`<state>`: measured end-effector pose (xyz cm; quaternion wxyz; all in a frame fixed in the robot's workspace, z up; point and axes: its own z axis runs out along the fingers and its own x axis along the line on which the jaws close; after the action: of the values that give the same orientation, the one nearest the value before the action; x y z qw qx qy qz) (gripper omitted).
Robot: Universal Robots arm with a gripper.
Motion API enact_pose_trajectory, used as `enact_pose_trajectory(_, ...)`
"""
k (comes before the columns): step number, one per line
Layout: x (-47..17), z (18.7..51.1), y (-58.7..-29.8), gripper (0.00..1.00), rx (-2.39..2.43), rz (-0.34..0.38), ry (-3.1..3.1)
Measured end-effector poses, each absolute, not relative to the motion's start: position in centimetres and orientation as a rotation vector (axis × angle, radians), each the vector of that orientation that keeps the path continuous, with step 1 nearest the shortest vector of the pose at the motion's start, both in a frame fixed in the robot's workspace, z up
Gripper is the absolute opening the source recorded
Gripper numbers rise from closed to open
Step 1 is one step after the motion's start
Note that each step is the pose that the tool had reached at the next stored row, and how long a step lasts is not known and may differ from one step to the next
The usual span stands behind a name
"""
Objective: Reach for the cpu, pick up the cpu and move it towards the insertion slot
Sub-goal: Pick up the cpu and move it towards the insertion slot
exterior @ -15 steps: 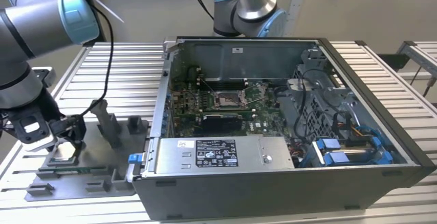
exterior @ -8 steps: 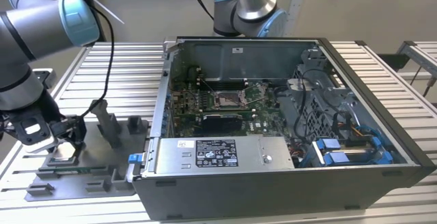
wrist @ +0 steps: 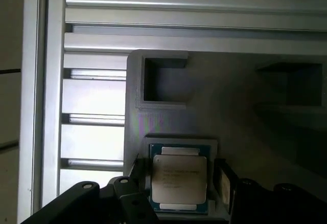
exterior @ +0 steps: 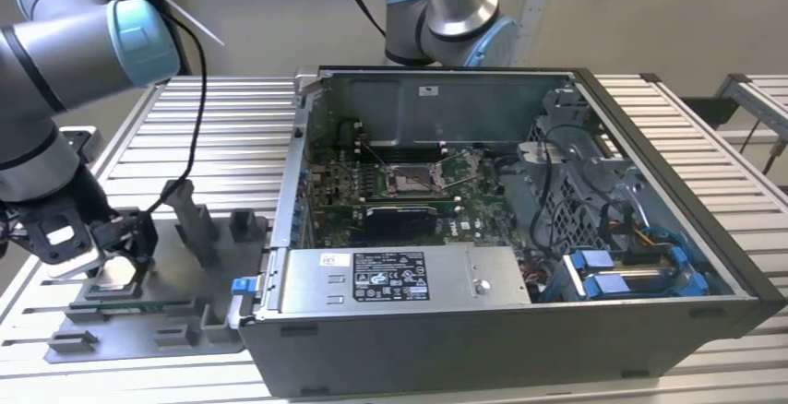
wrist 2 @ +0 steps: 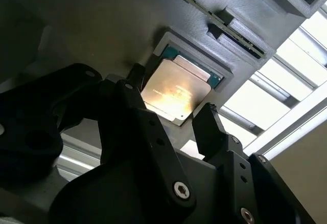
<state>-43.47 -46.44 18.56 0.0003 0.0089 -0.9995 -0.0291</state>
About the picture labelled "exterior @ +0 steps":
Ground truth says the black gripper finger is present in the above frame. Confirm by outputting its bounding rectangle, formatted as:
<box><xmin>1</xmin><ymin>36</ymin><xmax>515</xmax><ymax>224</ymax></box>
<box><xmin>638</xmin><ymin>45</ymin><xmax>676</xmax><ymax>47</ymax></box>
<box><xmin>89</xmin><ymin>208</ymin><xmax>160</xmax><ymax>288</ymax></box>

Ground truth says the silver CPU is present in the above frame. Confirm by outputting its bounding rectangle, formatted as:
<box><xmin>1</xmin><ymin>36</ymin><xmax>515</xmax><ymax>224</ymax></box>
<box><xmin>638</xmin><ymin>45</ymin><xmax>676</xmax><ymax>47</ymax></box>
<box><xmin>85</xmin><ymin>255</ymin><xmax>144</xmax><ymax>298</ymax></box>

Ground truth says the CPU socket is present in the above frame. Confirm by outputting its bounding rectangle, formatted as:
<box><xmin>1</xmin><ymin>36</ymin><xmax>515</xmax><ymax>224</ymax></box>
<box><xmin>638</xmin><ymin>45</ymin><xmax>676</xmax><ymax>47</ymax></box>
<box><xmin>384</xmin><ymin>163</ymin><xmax>442</xmax><ymax>198</ymax></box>

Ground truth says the black RAM slot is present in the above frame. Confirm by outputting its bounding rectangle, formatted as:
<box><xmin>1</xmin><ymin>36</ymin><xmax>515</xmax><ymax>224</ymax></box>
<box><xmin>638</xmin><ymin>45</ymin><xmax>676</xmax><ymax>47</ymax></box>
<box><xmin>354</xmin><ymin>147</ymin><xmax>448</xmax><ymax>155</ymax></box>
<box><xmin>354</xmin><ymin>140</ymin><xmax>448</xmax><ymax>149</ymax></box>

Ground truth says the grey parts rack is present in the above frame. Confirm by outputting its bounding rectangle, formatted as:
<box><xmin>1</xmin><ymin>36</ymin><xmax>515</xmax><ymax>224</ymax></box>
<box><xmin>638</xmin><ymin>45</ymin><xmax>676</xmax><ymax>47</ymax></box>
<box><xmin>42</xmin><ymin>179</ymin><xmax>272</xmax><ymax>366</ymax></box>

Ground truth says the green RAM stick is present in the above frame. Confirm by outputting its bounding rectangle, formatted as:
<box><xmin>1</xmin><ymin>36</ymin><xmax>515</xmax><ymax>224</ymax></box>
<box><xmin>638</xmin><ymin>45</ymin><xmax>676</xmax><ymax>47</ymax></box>
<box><xmin>71</xmin><ymin>299</ymin><xmax>196</xmax><ymax>315</ymax></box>

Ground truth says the silver power supply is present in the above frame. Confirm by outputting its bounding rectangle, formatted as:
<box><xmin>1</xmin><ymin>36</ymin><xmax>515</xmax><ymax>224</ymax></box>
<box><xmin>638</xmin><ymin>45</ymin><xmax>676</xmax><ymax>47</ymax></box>
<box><xmin>279</xmin><ymin>245</ymin><xmax>534</xmax><ymax>311</ymax></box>

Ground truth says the black power connector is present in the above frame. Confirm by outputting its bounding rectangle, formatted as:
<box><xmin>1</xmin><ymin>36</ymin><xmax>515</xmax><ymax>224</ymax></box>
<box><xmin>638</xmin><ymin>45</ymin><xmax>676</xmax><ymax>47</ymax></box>
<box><xmin>336</xmin><ymin>116</ymin><xmax>363</xmax><ymax>148</ymax></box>

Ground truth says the black graphics card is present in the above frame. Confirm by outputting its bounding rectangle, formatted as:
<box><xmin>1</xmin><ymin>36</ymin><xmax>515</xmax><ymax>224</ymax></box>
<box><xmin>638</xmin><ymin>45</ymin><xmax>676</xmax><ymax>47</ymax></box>
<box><xmin>355</xmin><ymin>204</ymin><xmax>442</xmax><ymax>246</ymax></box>

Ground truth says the metal socket cover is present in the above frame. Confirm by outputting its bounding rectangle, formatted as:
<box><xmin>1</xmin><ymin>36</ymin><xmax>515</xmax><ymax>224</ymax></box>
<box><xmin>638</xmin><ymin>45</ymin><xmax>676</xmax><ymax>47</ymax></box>
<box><xmin>432</xmin><ymin>151</ymin><xmax>482</xmax><ymax>189</ymax></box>

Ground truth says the black open PC case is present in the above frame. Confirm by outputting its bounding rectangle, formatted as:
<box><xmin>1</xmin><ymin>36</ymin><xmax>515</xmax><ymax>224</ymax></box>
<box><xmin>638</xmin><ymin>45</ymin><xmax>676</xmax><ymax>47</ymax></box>
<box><xmin>236</xmin><ymin>65</ymin><xmax>788</xmax><ymax>398</ymax></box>

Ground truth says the green motherboard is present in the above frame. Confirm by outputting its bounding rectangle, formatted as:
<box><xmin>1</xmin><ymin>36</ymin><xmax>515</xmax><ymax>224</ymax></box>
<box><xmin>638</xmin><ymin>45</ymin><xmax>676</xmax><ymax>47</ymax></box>
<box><xmin>304</xmin><ymin>145</ymin><xmax>525</xmax><ymax>248</ymax></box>

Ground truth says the silver foil sleeve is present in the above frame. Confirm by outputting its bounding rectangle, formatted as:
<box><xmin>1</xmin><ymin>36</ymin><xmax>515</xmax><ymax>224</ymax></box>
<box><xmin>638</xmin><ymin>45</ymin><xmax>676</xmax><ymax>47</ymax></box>
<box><xmin>514</xmin><ymin>141</ymin><xmax>566</xmax><ymax>166</ymax></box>

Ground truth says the grey metal disk cage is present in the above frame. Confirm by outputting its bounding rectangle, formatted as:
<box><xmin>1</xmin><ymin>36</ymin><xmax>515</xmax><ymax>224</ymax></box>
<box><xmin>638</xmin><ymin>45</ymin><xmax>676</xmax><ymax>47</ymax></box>
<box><xmin>497</xmin><ymin>113</ymin><xmax>647</xmax><ymax>257</ymax></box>

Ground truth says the blue disk carrier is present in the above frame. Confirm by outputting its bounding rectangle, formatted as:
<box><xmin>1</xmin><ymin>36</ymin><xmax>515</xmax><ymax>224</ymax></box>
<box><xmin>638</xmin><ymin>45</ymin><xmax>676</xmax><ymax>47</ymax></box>
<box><xmin>563</xmin><ymin>246</ymin><xmax>690</xmax><ymax>270</ymax></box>
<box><xmin>577</xmin><ymin>268</ymin><xmax>708</xmax><ymax>300</ymax></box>

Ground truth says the black box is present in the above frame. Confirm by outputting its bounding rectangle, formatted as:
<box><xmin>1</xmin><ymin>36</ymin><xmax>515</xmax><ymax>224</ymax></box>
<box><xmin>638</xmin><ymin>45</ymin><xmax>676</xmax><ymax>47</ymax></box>
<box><xmin>680</xmin><ymin>96</ymin><xmax>738</xmax><ymax>131</ymax></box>

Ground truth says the grey black wrist bracket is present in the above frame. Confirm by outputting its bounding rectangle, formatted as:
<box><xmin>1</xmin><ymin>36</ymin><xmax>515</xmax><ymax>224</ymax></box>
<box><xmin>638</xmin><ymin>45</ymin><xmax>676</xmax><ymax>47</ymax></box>
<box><xmin>57</xmin><ymin>126</ymin><xmax>103</xmax><ymax>165</ymax></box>

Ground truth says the black camera cable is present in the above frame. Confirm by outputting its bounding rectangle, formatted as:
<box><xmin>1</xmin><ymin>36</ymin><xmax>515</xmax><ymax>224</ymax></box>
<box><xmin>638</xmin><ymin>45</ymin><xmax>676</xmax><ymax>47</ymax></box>
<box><xmin>139</xmin><ymin>0</ymin><xmax>209</xmax><ymax>217</ymax></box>

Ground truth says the black upright post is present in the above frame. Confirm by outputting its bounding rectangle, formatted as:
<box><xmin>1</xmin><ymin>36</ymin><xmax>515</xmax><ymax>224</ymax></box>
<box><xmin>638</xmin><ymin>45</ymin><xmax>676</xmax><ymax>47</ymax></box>
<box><xmin>149</xmin><ymin>0</ymin><xmax>192</xmax><ymax>76</ymax></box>

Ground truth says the white cable tie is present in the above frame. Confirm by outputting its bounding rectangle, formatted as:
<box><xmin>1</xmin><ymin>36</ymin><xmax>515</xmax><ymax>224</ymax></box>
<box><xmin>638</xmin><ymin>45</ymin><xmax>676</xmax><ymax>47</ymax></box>
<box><xmin>125</xmin><ymin>0</ymin><xmax>227</xmax><ymax>47</ymax></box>

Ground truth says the thin wire locking lever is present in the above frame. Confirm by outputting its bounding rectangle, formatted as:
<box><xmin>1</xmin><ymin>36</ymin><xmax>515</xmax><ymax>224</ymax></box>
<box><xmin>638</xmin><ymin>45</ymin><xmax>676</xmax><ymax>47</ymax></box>
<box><xmin>358</xmin><ymin>139</ymin><xmax>390</xmax><ymax>168</ymax></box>

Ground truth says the black wire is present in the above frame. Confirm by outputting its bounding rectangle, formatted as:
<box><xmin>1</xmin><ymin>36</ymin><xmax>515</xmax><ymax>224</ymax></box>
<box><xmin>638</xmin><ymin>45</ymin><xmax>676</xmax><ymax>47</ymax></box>
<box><xmin>527</xmin><ymin>125</ymin><xmax>610</xmax><ymax>251</ymax></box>

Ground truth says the blue wire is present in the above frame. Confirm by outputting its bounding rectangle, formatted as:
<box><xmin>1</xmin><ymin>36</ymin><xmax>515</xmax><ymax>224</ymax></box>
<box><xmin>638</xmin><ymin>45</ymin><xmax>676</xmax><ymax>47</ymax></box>
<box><xmin>638</xmin><ymin>224</ymin><xmax>688</xmax><ymax>251</ymax></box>

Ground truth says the aluminium side table frame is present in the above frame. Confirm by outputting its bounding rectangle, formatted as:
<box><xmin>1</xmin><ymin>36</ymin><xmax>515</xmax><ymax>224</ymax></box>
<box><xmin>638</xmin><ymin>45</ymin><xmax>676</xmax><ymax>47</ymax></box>
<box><xmin>717</xmin><ymin>73</ymin><xmax>788</xmax><ymax>145</ymax></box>

